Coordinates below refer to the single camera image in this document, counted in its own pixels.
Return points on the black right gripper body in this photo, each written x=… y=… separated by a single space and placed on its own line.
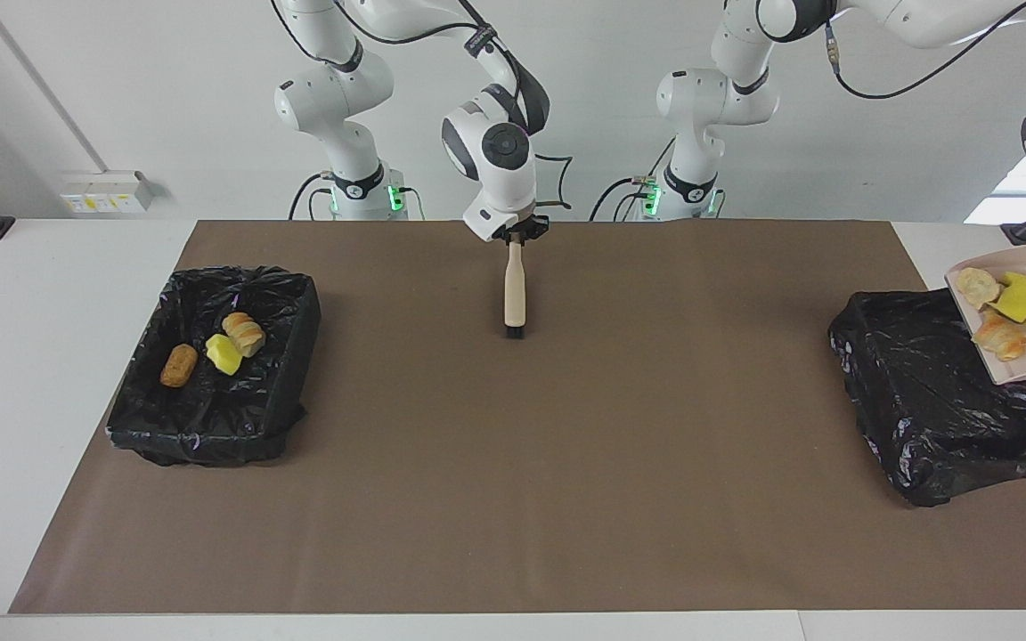
x=526 y=224

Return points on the beige hand brush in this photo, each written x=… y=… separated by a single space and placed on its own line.
x=515 y=294

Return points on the pale striped croissant piece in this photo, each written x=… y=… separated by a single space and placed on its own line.
x=246 y=333

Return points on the yellow and green sponge piece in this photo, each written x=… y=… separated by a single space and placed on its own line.
x=224 y=356

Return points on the brown oval bread roll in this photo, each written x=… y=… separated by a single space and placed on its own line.
x=178 y=366

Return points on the pale torn bread piece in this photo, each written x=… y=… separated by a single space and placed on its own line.
x=978 y=287

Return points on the orange striped bread piece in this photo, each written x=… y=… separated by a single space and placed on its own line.
x=1001 y=338

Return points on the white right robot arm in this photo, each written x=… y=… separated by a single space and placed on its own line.
x=335 y=98

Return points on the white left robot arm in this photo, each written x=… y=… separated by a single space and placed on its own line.
x=718 y=98

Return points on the black bag lined bin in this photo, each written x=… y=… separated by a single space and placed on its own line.
x=210 y=418
x=923 y=418

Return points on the brown paper table mat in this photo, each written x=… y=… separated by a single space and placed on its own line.
x=477 y=552

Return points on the white wall socket box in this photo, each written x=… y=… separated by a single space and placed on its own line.
x=108 y=191

